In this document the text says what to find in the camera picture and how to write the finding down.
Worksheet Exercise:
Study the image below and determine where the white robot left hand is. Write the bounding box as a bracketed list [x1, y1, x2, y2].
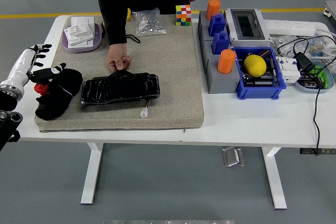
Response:
[1, 44, 67, 86]

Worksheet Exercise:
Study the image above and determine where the person's right hand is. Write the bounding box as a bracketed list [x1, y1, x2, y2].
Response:
[106, 42, 132, 72]

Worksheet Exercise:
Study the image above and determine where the black glossy panel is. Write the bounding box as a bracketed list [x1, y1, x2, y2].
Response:
[80, 70, 161, 106]

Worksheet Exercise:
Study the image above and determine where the black rag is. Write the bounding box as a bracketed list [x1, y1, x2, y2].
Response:
[35, 68, 83, 121]

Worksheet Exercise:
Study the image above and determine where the white wire connector plug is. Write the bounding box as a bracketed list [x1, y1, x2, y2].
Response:
[140, 100, 152, 119]

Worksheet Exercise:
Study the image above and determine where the orange cylinder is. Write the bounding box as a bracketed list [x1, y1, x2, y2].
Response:
[205, 0, 222, 21]
[216, 49, 237, 74]

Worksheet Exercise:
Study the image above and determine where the purple tray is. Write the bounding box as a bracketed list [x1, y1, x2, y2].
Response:
[61, 23, 103, 54]

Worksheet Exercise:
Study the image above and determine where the colourful puzzle cube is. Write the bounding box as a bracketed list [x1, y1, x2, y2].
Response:
[175, 4, 192, 27]

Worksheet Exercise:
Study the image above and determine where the grey base block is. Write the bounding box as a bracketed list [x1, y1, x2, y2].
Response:
[202, 40, 241, 94]
[197, 10, 229, 49]

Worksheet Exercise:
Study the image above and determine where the blue block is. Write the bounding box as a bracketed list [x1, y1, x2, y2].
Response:
[212, 31, 231, 55]
[208, 13, 227, 37]

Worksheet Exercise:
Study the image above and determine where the clear bag of screws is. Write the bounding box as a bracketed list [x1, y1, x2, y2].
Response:
[132, 7, 167, 37]

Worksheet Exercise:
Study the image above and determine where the grey-brown mat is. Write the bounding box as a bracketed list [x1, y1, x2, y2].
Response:
[34, 14, 205, 133]

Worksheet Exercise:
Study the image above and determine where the grey electrical distribution box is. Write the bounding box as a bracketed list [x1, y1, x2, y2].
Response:
[224, 8, 271, 49]

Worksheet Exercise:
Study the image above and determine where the yellow lemon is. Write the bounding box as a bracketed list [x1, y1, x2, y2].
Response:
[244, 54, 268, 78]

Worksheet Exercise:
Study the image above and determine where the clear bag of white parts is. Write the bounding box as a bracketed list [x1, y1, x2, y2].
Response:
[269, 34, 299, 57]

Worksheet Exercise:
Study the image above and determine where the white power strip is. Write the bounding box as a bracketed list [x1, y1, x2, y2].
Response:
[263, 19, 317, 37]

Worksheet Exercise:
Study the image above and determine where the dark circuit board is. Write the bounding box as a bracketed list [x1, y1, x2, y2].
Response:
[241, 70, 279, 87]
[299, 73, 325, 89]

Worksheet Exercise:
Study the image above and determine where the blue plastic bin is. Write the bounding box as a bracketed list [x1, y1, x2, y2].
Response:
[232, 46, 287, 101]

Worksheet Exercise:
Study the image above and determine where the white table leg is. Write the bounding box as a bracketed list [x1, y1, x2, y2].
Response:
[80, 142, 104, 205]
[261, 146, 288, 210]

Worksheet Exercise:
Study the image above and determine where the white circuit breaker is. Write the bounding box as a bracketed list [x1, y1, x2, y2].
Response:
[275, 56, 300, 84]

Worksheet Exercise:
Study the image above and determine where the black power adapter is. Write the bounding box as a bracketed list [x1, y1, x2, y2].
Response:
[293, 52, 316, 72]

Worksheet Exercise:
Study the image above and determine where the clear bag of blue parts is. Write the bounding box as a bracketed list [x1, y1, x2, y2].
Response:
[301, 36, 336, 59]

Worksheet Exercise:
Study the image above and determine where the white cart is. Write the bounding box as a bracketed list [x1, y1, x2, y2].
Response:
[323, 0, 336, 22]

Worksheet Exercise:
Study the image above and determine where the green plastic part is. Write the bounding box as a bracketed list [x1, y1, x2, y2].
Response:
[307, 65, 329, 90]

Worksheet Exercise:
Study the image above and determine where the light blue tray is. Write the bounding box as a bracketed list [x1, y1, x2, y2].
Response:
[293, 60, 335, 93]

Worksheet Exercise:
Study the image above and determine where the black table control box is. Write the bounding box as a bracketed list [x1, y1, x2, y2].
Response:
[300, 147, 336, 156]

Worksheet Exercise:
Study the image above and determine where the black strap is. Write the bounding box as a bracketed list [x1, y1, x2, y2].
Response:
[125, 33, 141, 44]

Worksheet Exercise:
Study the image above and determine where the white switch plate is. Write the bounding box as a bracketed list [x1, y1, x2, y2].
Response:
[64, 23, 95, 42]
[67, 37, 95, 49]
[70, 16, 95, 28]

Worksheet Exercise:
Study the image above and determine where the white cable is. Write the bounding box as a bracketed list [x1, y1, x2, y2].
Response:
[314, 22, 336, 59]

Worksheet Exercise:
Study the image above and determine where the silver metal bracket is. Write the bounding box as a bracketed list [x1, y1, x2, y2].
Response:
[222, 146, 245, 168]

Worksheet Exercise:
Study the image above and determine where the black power cord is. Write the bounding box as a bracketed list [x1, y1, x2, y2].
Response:
[277, 34, 336, 156]

